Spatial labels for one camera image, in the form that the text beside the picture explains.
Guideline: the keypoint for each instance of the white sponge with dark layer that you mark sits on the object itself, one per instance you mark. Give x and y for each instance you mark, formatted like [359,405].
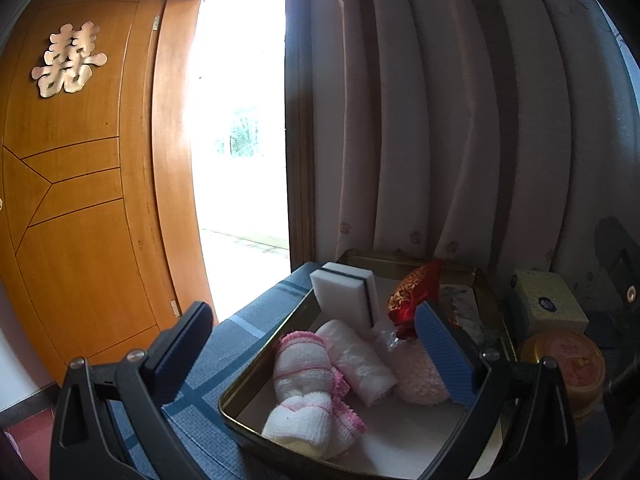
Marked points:
[342,292]

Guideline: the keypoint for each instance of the pale pink flowered curtain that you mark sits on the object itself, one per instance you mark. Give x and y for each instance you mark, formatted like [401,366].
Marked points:
[450,110]

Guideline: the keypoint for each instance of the gold character door decoration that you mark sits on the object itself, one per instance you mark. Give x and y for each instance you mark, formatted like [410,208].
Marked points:
[67,60]

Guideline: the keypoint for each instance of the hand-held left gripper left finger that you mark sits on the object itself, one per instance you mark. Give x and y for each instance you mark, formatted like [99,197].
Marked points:
[175,360]

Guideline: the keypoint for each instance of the wooden door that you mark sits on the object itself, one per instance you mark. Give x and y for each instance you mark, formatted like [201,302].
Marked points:
[75,210]

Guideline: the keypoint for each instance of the red and gold fabric pouch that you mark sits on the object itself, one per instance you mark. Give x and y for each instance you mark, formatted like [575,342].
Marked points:
[412,292]

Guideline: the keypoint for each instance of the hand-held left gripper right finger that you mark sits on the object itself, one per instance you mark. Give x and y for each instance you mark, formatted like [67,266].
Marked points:
[445,355]

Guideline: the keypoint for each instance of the round gold tin pink lid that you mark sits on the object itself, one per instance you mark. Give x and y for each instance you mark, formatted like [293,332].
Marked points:
[567,360]
[590,410]

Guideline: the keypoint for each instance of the pink fluffy puff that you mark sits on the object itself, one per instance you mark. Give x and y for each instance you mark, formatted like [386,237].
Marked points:
[415,375]

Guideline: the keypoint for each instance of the gold rectangular tin box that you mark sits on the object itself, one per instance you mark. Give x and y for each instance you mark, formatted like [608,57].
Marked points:
[400,440]

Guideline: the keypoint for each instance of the pink and white knit towel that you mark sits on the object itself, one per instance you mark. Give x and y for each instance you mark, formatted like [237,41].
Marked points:
[305,405]

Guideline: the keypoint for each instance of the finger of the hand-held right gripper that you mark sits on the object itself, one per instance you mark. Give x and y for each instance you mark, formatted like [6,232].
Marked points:
[617,270]

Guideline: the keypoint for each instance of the clear plastic bag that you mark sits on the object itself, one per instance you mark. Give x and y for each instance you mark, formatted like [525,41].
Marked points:
[467,310]

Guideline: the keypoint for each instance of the white and green tissue box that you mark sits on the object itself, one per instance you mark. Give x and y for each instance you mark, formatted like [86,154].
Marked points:
[547,300]

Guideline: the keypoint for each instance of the white lace rolled towel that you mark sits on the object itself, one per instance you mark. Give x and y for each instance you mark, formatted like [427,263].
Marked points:
[357,360]

